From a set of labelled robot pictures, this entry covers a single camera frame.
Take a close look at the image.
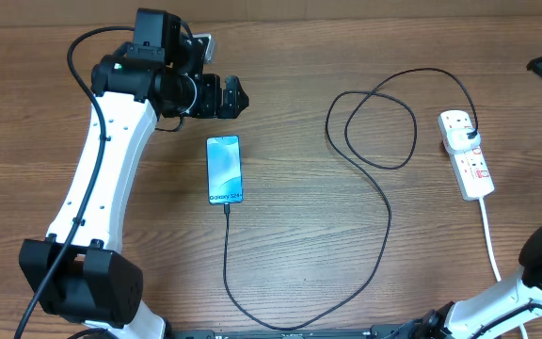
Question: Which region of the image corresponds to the blue Galaxy smartphone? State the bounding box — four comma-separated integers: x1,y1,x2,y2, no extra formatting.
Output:
206,136,244,204

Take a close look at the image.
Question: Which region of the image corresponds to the black charger cable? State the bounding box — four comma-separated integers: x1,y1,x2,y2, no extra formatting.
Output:
222,67,482,331

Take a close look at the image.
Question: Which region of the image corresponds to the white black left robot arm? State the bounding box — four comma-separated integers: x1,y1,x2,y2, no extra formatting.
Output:
19,8,249,338

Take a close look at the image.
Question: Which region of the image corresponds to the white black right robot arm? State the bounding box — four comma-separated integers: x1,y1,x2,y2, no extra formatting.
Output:
408,110,542,338

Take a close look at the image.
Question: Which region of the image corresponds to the white charger plug adapter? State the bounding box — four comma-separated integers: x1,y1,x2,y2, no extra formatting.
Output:
443,128,481,154

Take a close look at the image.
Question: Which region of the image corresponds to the white power strip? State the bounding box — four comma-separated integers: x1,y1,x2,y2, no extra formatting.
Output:
438,110,495,201

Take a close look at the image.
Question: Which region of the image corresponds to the brown cardboard backdrop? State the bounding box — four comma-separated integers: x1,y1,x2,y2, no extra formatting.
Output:
0,0,542,27

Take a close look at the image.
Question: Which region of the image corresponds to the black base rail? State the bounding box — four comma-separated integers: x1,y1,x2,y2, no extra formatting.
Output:
169,320,419,339

